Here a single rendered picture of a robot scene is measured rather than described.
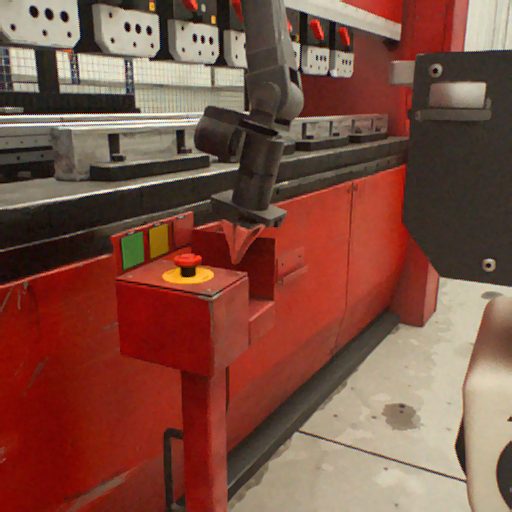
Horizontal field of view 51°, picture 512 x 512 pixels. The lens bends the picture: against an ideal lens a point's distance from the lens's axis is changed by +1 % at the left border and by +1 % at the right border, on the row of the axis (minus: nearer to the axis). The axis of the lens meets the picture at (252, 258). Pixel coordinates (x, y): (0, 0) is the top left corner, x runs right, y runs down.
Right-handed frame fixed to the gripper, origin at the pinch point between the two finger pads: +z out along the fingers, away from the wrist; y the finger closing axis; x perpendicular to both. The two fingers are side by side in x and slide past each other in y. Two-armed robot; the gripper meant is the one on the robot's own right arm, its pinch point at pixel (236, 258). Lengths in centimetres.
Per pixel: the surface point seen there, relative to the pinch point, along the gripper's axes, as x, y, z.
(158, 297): 15.8, 2.8, 2.5
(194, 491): 8.9, -6.3, 37.8
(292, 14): -81, 36, -38
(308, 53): -90, 33, -29
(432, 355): -144, -34, 73
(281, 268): -55, 11, 23
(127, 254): 13.4, 10.6, -0.1
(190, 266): 11.8, 1.2, -1.7
